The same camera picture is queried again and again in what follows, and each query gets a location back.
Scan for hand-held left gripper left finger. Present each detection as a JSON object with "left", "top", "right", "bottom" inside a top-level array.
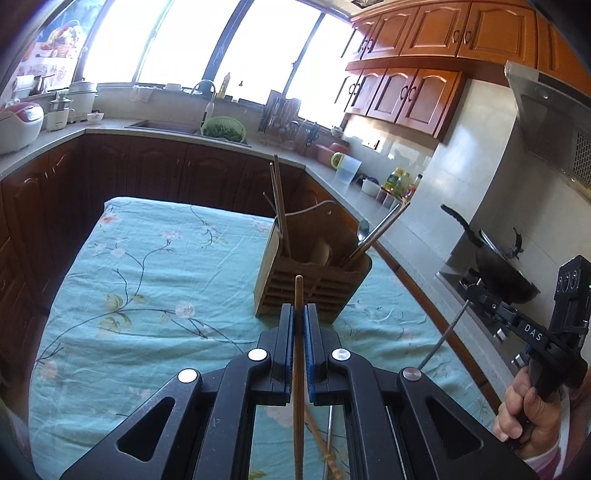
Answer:
[{"left": 60, "top": 302, "right": 296, "bottom": 480}]

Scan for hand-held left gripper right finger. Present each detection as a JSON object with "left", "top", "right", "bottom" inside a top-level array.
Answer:
[{"left": 302, "top": 302, "right": 539, "bottom": 480}]

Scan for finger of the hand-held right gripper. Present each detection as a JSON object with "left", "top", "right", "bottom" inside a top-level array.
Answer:
[
  {"left": 467, "top": 295, "right": 511, "bottom": 333},
  {"left": 464, "top": 276, "right": 511, "bottom": 315}
]

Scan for wooden utensil holder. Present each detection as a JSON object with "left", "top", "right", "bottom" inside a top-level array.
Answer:
[{"left": 253, "top": 200, "right": 373, "bottom": 323}]

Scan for person's right forearm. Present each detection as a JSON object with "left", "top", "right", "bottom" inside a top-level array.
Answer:
[{"left": 524, "top": 434, "right": 583, "bottom": 479}]

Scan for person's right hand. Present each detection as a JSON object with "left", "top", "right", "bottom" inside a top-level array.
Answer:
[{"left": 492, "top": 369, "right": 574, "bottom": 459}]

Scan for gas stove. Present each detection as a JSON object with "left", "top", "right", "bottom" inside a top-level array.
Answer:
[{"left": 436, "top": 268, "right": 532, "bottom": 370}]

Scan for black wok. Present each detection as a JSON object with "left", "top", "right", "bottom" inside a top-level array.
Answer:
[{"left": 441, "top": 204, "right": 541, "bottom": 304}]

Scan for condiment bottles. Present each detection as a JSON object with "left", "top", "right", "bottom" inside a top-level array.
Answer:
[{"left": 385, "top": 167, "right": 424, "bottom": 200}]

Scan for teal floral tablecloth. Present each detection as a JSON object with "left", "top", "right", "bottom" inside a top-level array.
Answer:
[{"left": 28, "top": 196, "right": 502, "bottom": 480}]

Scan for range hood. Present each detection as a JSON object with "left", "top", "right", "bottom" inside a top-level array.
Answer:
[{"left": 504, "top": 60, "right": 591, "bottom": 200}]

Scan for pink box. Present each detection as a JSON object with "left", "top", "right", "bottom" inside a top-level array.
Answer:
[{"left": 315, "top": 143, "right": 350, "bottom": 162}]

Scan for green colander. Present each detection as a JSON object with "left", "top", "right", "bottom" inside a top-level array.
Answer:
[{"left": 201, "top": 116, "right": 247, "bottom": 143}]

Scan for wooden lower cabinets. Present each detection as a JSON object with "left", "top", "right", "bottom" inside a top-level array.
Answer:
[{"left": 0, "top": 134, "right": 324, "bottom": 370}]

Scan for wooden cabinets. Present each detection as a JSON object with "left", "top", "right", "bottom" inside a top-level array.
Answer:
[
  {"left": 0, "top": 134, "right": 324, "bottom": 370},
  {"left": 344, "top": 0, "right": 591, "bottom": 142}
]

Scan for knife and dish rack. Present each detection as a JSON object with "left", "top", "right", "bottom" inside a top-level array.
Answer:
[{"left": 259, "top": 90, "right": 324, "bottom": 155}]

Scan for wooden upper cabinets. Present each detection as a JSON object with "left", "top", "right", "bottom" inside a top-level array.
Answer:
[{"left": 344, "top": 0, "right": 591, "bottom": 142}]

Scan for chrome faucet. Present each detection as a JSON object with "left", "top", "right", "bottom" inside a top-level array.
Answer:
[{"left": 190, "top": 79, "right": 217, "bottom": 133}]

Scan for large white cooker pot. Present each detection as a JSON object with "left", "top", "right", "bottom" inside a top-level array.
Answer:
[{"left": 67, "top": 80, "right": 99, "bottom": 123}]

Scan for small white lidded pot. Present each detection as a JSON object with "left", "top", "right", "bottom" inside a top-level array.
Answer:
[{"left": 48, "top": 92, "right": 77, "bottom": 133}]

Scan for kitchen window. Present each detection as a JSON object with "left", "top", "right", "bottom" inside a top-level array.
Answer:
[{"left": 78, "top": 0, "right": 365, "bottom": 128}]

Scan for white pink rice cooker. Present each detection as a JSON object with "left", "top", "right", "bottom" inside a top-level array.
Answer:
[{"left": 0, "top": 102, "right": 44, "bottom": 155}]

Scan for clear jug with green handle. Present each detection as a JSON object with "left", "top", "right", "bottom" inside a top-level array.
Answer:
[{"left": 331, "top": 152, "right": 362, "bottom": 186}]

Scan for wall poster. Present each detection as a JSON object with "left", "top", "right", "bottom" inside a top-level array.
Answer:
[{"left": 16, "top": 18, "right": 90, "bottom": 93}]

